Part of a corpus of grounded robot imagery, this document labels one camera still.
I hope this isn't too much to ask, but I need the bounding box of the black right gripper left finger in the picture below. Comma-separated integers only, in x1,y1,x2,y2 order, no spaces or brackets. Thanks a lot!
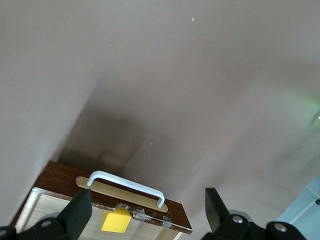
0,187,93,240

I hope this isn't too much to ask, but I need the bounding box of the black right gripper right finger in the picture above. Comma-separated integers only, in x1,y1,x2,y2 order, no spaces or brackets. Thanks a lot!
199,187,305,240

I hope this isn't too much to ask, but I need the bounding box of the wooden drawer with white handle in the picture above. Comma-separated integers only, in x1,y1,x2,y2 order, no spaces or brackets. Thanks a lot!
9,160,194,240

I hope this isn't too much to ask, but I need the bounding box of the yellow block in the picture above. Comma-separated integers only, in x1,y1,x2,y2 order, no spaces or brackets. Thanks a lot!
100,207,133,235

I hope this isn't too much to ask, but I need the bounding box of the brown table cover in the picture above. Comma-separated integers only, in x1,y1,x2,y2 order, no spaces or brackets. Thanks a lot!
0,0,320,240

